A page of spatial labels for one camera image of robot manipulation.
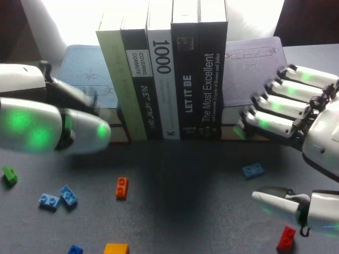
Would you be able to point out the white 1000 book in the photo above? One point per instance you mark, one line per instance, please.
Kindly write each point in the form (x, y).
(165, 100)

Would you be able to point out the green spine book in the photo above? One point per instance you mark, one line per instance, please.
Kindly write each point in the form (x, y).
(119, 79)

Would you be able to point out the purple cover book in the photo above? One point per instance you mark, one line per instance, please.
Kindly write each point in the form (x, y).
(249, 82)

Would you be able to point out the grey table cloth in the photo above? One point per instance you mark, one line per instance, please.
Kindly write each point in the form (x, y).
(185, 225)

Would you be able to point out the red toy brick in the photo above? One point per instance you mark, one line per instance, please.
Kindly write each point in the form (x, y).
(286, 239)

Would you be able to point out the blue cover book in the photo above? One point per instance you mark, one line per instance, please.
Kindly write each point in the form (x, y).
(79, 61)

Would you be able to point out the yellow-orange toy brick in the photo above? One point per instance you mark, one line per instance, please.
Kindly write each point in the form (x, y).
(116, 249)

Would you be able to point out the dark blue toy brick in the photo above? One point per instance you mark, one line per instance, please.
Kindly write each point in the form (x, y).
(75, 250)

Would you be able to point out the black Most Excellent book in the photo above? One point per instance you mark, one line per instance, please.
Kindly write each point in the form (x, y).
(212, 42)

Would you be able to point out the black Covering Commute book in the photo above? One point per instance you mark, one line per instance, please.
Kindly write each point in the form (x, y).
(144, 105)

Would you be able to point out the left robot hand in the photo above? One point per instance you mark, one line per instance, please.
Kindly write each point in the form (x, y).
(29, 124)

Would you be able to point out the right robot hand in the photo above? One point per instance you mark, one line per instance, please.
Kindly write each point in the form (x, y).
(323, 132)

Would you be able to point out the green toy brick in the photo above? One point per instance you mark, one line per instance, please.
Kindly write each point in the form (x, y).
(10, 176)

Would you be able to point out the black Let It Be book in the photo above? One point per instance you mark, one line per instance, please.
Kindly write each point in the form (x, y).
(185, 61)

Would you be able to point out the light blue toy brick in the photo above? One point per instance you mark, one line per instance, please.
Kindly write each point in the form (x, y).
(49, 201)
(68, 195)

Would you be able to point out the orange toy brick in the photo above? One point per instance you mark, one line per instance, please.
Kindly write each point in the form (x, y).
(122, 188)

